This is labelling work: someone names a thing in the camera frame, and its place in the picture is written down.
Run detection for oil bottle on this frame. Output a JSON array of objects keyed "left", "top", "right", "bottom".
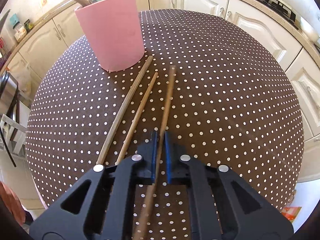
[{"left": 10, "top": 14, "right": 27, "bottom": 43}]

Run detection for pink utensil holder cup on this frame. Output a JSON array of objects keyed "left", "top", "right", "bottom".
[{"left": 75, "top": 0, "right": 145, "bottom": 72}]

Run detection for straight wooden chopstick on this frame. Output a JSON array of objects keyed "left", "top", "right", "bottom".
[{"left": 132, "top": 66, "right": 176, "bottom": 240}]

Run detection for curved wooden chopstick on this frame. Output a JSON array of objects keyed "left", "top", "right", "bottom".
[{"left": 96, "top": 56, "right": 153, "bottom": 165}]

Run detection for brown polka dot tablecloth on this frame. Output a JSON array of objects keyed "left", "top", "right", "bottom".
[{"left": 26, "top": 9, "right": 304, "bottom": 239}]

